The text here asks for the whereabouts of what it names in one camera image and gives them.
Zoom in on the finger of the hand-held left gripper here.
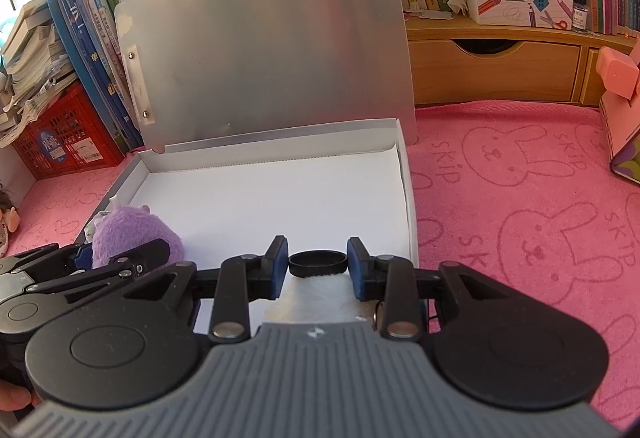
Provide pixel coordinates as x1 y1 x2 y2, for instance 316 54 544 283
27 239 172 305
0 243 94 276

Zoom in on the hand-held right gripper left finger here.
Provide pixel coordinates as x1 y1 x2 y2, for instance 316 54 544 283
122 234 290 344

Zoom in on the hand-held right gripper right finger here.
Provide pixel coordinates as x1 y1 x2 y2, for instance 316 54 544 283
346 236 516 344

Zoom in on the purple plush toy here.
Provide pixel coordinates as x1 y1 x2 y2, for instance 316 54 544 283
91 205 185 269

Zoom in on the black round lid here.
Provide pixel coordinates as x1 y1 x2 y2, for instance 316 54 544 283
288 249 348 279

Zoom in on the grey file box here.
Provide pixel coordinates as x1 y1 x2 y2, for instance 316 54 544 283
75 0 420 334

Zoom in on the person's left hand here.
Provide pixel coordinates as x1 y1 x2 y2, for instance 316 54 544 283
0 378 33 411

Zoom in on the brown haired doll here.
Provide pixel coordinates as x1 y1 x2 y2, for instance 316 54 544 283
0 183 21 259

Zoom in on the red basket with blue label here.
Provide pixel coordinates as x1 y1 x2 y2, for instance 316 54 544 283
11 80 126 179

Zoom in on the pink bunny print towel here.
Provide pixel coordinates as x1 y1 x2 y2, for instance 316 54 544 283
0 100 640 438

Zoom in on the stack of lying books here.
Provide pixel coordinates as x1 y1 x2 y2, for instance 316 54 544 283
0 0 83 149

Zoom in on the row of upright books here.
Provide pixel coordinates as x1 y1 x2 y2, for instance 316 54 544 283
47 0 640 153

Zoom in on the wooden drawer organizer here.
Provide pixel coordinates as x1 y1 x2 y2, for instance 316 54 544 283
405 12 640 107

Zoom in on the pink triangular toy house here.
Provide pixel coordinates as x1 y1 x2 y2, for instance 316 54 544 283
595 45 640 186

